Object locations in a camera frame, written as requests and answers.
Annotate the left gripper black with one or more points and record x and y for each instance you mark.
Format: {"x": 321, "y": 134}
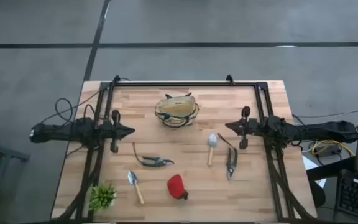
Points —
{"x": 114, "y": 137}

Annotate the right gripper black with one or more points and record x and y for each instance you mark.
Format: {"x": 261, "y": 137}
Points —
{"x": 245, "y": 140}

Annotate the red gardening glove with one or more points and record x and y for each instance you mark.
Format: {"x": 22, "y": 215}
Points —
{"x": 175, "y": 186}

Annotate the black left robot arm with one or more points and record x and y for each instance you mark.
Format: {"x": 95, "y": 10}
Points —
{"x": 57, "y": 132}

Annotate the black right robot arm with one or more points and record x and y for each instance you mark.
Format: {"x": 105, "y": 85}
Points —
{"x": 322, "y": 130}

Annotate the beige green-trimmed gardening bag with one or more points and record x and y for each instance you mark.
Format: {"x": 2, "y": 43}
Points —
{"x": 176, "y": 109}

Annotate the green plant in white pot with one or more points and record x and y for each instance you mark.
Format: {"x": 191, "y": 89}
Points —
{"x": 102, "y": 196}

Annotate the white paper sheet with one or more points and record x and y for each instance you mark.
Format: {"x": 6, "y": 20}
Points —
{"x": 309, "y": 163}

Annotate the grey power strip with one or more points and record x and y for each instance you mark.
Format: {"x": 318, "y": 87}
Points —
{"x": 328, "y": 150}

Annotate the black round stool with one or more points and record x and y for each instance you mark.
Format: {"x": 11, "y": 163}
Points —
{"x": 319, "y": 194}

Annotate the black keyboard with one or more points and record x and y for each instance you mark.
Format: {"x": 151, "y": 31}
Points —
{"x": 357, "y": 196}

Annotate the black aluminium frame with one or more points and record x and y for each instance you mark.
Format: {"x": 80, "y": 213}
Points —
{"x": 182, "y": 84}

